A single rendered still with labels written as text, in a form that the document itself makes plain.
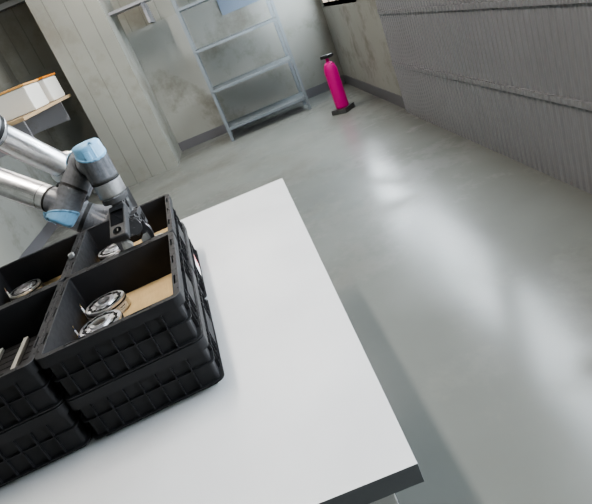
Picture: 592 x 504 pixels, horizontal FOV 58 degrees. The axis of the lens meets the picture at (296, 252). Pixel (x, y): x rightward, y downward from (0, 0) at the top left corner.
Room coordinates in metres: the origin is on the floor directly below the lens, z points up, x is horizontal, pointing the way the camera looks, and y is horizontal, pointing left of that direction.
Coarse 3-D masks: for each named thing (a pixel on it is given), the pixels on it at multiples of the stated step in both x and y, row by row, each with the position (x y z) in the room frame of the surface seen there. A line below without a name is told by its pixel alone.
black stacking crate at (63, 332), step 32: (128, 256) 1.32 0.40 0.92; (160, 256) 1.32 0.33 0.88; (96, 288) 1.31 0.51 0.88; (128, 288) 1.31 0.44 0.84; (192, 288) 1.18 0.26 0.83; (64, 320) 1.13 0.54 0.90; (160, 320) 0.95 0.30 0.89; (192, 320) 0.99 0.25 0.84; (96, 352) 0.93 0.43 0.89; (128, 352) 0.94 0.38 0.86; (160, 352) 0.94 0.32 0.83; (64, 384) 0.93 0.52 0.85; (96, 384) 0.93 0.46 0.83
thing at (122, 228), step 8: (112, 208) 1.42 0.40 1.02; (120, 208) 1.41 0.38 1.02; (112, 216) 1.40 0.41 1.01; (120, 216) 1.39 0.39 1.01; (128, 216) 1.41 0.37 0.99; (112, 224) 1.37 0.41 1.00; (120, 224) 1.36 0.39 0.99; (128, 224) 1.37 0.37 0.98; (112, 232) 1.35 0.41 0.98; (120, 232) 1.34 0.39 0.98; (128, 232) 1.35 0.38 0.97; (112, 240) 1.33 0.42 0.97; (120, 240) 1.34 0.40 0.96
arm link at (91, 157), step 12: (84, 144) 1.41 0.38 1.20; (96, 144) 1.42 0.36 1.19; (84, 156) 1.41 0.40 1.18; (96, 156) 1.41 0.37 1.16; (108, 156) 1.44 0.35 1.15; (84, 168) 1.41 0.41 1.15; (96, 168) 1.41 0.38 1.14; (108, 168) 1.42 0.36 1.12; (96, 180) 1.41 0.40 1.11; (108, 180) 1.41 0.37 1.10
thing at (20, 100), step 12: (24, 84) 5.68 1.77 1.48; (36, 84) 6.01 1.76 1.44; (0, 96) 5.68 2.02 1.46; (12, 96) 5.67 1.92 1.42; (24, 96) 5.67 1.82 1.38; (36, 96) 5.84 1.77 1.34; (0, 108) 5.68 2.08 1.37; (12, 108) 5.67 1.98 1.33; (24, 108) 5.67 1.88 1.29; (36, 108) 5.68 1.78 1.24
